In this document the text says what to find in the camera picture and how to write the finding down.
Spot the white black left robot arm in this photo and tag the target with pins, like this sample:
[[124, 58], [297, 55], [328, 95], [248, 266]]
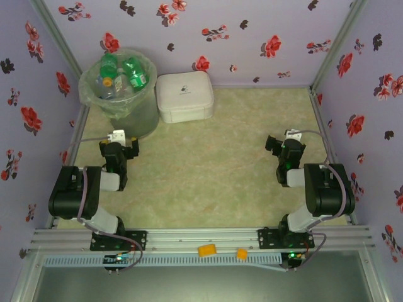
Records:
[[67, 195]]

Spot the green plastic bottle orange cap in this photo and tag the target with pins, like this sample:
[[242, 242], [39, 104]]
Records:
[[108, 64], [135, 75]]

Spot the clear bottle green cap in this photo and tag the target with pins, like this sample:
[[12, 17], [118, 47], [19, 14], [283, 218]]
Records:
[[119, 83]]

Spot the large yellow block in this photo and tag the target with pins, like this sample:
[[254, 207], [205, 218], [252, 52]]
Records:
[[207, 250]]

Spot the aluminium side rail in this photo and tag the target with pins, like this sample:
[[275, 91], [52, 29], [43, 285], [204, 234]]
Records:
[[318, 116], [78, 126]]

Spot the aluminium frame post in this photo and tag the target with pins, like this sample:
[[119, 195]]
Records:
[[56, 34], [340, 41]]

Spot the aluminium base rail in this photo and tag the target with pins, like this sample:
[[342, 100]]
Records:
[[204, 236]]

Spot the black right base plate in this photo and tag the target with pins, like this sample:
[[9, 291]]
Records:
[[267, 239]]

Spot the controller circuit board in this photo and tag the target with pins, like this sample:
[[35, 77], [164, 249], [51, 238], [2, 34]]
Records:
[[292, 256], [116, 258]]

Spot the grey translucent plastic bin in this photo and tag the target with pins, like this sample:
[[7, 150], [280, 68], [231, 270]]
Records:
[[138, 126]]

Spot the small yellow block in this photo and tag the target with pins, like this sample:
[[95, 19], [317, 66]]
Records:
[[242, 253]]

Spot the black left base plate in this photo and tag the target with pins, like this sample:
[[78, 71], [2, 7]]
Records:
[[138, 240]]

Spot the white square case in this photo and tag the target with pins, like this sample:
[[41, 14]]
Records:
[[184, 104]]

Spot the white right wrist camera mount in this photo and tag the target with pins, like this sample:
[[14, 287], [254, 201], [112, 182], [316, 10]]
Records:
[[293, 134]]

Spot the grey metal panel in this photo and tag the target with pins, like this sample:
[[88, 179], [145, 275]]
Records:
[[201, 286]]

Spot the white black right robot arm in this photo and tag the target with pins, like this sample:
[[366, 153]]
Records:
[[327, 188]]

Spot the right controller circuit board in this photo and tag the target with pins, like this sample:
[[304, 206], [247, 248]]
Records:
[[292, 256]]

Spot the left controller circuit board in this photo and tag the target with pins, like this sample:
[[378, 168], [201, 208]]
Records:
[[116, 258]]

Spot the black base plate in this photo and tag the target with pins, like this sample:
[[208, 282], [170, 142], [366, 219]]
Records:
[[138, 240], [267, 239]]

